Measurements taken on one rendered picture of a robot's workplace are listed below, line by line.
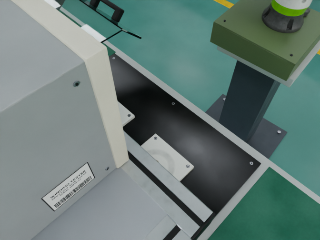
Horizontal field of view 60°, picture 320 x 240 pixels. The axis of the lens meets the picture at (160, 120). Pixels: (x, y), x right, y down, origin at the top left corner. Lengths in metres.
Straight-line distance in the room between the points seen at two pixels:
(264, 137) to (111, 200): 1.51
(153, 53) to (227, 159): 1.54
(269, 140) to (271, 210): 1.05
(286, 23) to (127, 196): 0.90
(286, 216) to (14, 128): 0.70
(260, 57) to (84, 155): 0.85
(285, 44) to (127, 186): 0.84
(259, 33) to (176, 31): 1.40
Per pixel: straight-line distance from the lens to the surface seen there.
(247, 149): 0.87
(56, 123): 0.26
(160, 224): 0.37
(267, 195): 0.82
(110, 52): 1.11
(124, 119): 0.85
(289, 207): 0.83
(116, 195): 0.38
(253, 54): 1.08
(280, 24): 1.13
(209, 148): 0.82
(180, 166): 0.77
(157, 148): 0.79
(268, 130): 1.86
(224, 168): 0.80
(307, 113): 2.07
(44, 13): 0.29
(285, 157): 1.81
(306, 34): 1.17
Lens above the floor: 1.47
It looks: 55 degrees down
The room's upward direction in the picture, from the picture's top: straight up
